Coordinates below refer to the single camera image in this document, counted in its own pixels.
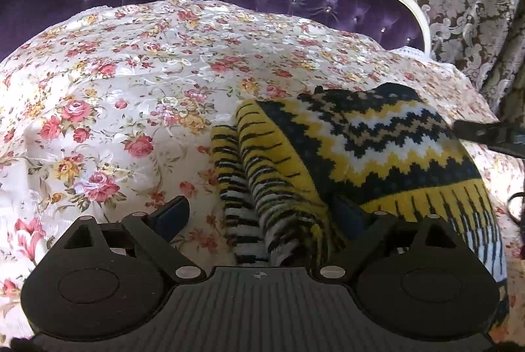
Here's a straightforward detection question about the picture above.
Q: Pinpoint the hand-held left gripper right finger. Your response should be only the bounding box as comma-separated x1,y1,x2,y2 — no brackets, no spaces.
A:
318,196,466,281

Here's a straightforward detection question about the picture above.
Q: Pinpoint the yellow black patterned knit sweater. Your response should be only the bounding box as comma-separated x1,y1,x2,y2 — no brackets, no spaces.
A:
211,82,511,332

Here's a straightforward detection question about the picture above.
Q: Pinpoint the black cable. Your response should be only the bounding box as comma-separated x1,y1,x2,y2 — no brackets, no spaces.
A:
505,191,525,250

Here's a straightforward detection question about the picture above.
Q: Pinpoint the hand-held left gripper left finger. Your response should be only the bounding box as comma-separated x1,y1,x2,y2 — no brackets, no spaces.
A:
52,195,208,282

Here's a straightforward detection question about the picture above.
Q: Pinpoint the floral bedspread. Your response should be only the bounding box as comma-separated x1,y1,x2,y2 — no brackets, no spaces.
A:
0,0,525,352

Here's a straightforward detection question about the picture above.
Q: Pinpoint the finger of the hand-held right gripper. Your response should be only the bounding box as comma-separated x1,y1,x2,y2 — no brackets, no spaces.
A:
451,120,525,159

